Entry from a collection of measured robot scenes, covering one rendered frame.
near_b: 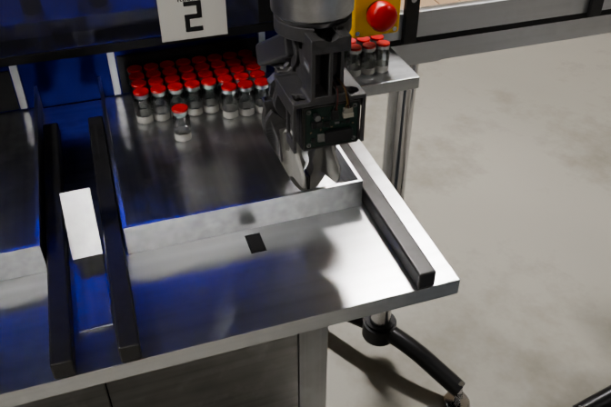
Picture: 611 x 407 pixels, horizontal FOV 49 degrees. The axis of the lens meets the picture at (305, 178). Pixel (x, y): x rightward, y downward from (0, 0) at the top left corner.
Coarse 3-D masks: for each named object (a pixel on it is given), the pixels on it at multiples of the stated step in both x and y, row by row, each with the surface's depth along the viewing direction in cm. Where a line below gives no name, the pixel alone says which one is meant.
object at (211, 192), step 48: (144, 144) 86; (192, 144) 86; (240, 144) 86; (144, 192) 78; (192, 192) 78; (240, 192) 78; (288, 192) 78; (336, 192) 74; (144, 240) 70; (192, 240) 72
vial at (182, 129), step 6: (174, 114) 84; (180, 114) 84; (186, 114) 85; (174, 120) 85; (180, 120) 85; (186, 120) 85; (174, 126) 86; (180, 126) 85; (186, 126) 86; (174, 132) 86; (180, 132) 86; (186, 132) 86; (180, 138) 86; (186, 138) 86
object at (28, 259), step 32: (0, 128) 89; (32, 128) 89; (0, 160) 83; (32, 160) 83; (0, 192) 78; (32, 192) 78; (0, 224) 74; (32, 224) 74; (0, 256) 65; (32, 256) 66
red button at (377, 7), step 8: (384, 0) 90; (376, 8) 89; (384, 8) 89; (392, 8) 90; (368, 16) 90; (376, 16) 89; (384, 16) 90; (392, 16) 90; (368, 24) 92; (376, 24) 90; (384, 24) 90; (392, 24) 91
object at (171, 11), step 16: (160, 0) 82; (176, 0) 83; (192, 0) 84; (208, 0) 84; (224, 0) 85; (160, 16) 84; (176, 16) 84; (208, 16) 85; (224, 16) 86; (176, 32) 85; (192, 32) 86; (208, 32) 87; (224, 32) 87
